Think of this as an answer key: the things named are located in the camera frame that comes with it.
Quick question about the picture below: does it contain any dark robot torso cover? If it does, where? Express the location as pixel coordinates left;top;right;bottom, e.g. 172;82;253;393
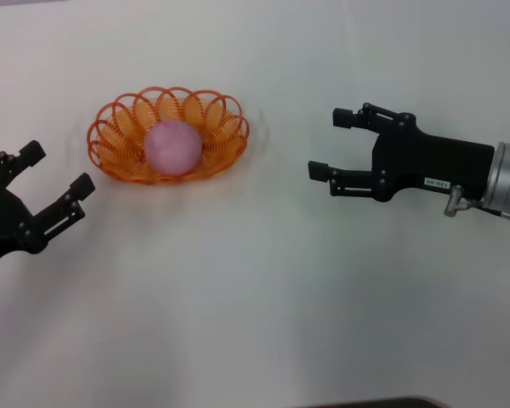
314;396;443;408

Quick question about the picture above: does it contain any silver elbow cable connector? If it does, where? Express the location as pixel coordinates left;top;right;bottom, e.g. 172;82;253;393
445;184;479;218

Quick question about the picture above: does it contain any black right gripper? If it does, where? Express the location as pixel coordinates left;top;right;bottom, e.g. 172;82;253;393
308;101;496;202

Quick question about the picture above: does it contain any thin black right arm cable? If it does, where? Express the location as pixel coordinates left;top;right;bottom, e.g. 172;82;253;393
475;202;510;221

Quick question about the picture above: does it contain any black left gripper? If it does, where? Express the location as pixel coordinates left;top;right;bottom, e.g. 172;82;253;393
0;139;97;274

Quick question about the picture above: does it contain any orange plastic wire basket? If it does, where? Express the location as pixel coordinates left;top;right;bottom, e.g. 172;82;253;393
87;86;251;184

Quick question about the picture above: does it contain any pink peach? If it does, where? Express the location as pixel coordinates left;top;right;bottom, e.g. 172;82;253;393
143;121;203;175

